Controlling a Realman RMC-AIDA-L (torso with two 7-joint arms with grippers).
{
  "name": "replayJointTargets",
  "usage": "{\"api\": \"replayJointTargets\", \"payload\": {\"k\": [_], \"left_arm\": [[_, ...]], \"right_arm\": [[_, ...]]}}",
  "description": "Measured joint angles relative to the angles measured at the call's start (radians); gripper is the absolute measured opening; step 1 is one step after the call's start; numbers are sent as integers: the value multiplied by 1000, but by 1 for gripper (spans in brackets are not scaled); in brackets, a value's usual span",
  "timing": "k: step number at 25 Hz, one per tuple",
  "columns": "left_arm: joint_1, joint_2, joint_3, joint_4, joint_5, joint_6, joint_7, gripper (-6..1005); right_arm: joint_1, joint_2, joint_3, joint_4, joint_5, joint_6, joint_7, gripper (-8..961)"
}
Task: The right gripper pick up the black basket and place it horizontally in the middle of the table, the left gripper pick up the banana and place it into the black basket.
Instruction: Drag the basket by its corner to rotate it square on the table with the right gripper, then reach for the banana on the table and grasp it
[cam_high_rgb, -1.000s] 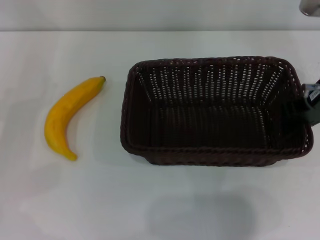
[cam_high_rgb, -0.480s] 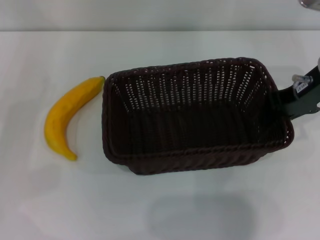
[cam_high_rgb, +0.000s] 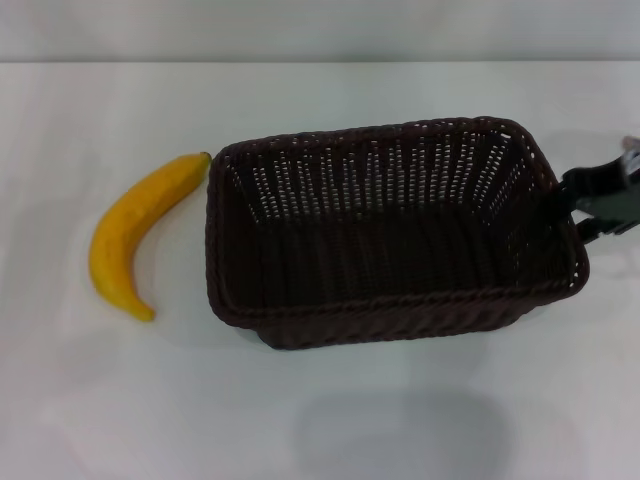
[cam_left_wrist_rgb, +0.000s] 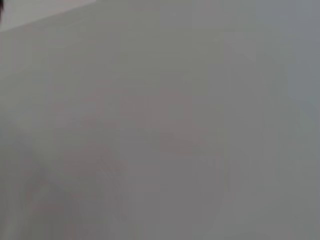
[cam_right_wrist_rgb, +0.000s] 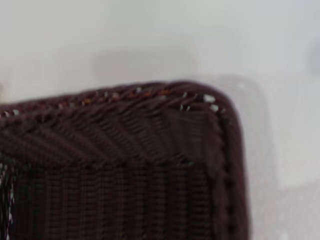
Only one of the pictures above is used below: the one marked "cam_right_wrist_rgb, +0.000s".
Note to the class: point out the black woven basket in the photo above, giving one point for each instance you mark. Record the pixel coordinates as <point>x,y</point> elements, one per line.
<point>125,162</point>

